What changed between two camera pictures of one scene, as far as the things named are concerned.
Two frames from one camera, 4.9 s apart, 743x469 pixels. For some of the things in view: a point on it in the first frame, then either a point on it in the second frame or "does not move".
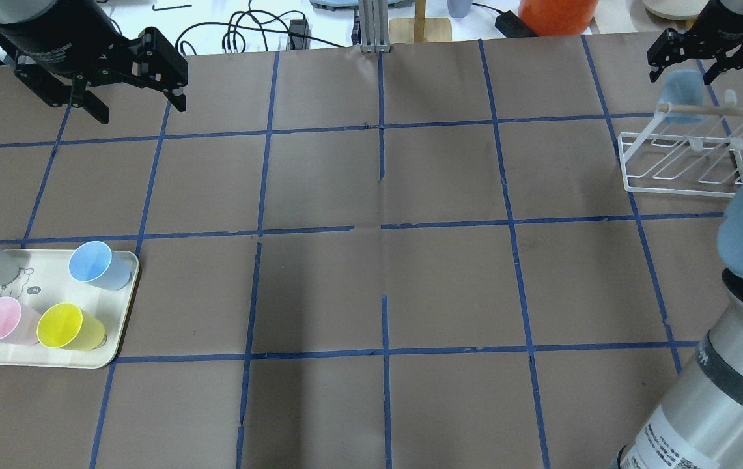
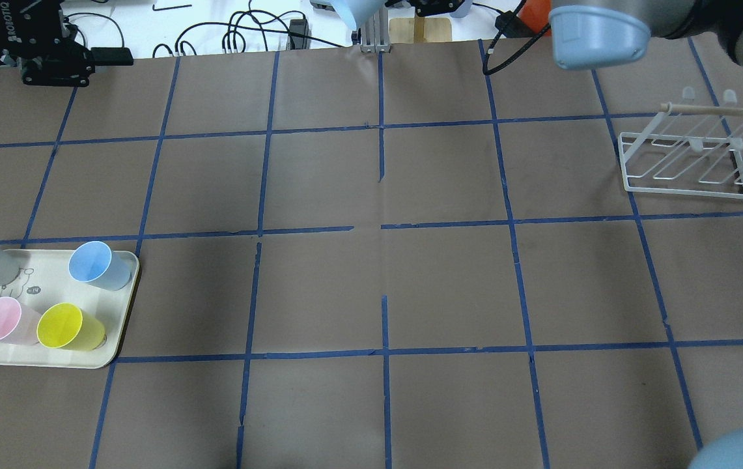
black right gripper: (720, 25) to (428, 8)
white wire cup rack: (702, 150) does not move
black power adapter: (511, 26) does not move
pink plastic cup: (4, 319) does not move
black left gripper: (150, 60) to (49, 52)
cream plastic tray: (45, 279) does not move
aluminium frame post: (374, 26) does not move
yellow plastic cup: (65, 326) does not move
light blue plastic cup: (682, 86) to (360, 10)
